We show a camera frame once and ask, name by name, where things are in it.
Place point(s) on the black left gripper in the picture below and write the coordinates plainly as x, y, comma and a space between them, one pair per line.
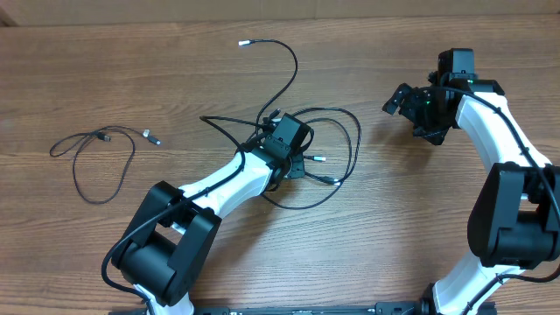
297, 167

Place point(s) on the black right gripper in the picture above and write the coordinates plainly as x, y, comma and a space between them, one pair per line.
411, 107

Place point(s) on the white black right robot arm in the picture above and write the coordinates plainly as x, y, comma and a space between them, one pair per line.
514, 224

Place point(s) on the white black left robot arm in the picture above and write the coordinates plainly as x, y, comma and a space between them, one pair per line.
164, 247

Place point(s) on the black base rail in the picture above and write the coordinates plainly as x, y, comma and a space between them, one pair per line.
306, 310

